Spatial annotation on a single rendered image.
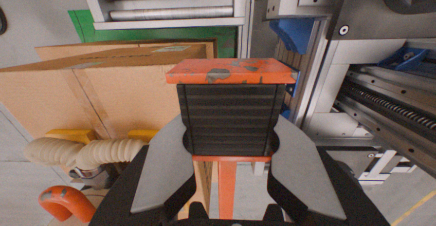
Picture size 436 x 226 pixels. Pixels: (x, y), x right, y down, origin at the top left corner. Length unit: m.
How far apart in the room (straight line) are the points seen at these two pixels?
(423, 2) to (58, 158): 0.60
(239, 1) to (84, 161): 0.71
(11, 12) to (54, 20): 0.35
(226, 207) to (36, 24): 2.06
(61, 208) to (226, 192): 0.28
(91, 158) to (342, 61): 0.57
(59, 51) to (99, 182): 0.93
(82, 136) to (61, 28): 1.58
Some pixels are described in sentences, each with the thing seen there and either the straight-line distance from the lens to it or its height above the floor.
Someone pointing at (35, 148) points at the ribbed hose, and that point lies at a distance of 0.40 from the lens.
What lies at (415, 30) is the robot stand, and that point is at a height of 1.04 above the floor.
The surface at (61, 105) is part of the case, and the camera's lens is 0.44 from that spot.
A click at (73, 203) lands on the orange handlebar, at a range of 0.34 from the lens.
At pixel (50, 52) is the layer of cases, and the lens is 1.24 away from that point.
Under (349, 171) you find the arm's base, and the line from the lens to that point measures 0.53.
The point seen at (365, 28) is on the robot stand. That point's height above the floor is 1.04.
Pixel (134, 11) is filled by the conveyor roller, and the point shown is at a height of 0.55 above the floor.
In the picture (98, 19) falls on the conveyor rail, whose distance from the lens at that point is 0.92.
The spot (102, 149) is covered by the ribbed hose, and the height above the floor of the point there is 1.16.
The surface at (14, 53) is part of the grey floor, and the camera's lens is 2.42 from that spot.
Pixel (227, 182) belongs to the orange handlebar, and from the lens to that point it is 0.19.
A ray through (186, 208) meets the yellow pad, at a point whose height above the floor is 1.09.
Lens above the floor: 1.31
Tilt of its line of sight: 62 degrees down
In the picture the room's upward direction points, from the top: 175 degrees counter-clockwise
